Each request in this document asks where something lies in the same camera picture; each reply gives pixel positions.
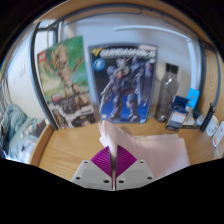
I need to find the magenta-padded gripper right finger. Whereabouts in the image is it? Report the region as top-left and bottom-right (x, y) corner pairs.
(114, 145), (155, 191)

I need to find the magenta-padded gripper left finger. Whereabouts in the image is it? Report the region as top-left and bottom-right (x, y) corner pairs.
(70, 145), (115, 191)

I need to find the pale pink towel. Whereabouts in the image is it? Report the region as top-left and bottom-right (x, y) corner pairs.
(98, 120), (191, 181)

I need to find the small blue box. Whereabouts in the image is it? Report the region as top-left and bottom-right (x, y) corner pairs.
(165, 95), (190, 132)

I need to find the blue robot model box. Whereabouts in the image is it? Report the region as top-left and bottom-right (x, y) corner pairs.
(88, 43), (158, 124)

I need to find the clear grey drink bottle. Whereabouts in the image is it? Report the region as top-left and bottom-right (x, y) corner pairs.
(153, 63), (180, 123)

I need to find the green toy figure box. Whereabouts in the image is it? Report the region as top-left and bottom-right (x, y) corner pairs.
(36, 35), (96, 130)

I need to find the teal bedding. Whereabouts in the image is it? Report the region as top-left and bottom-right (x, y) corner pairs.
(0, 103), (48, 162)

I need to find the light blue carton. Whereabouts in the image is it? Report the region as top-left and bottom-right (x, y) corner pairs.
(186, 87), (201, 109)

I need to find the white desk lamp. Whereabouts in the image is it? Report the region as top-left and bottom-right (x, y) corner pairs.
(113, 24), (203, 91)

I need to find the grey metal frame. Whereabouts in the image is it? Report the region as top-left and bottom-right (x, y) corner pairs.
(29, 3), (223, 131)

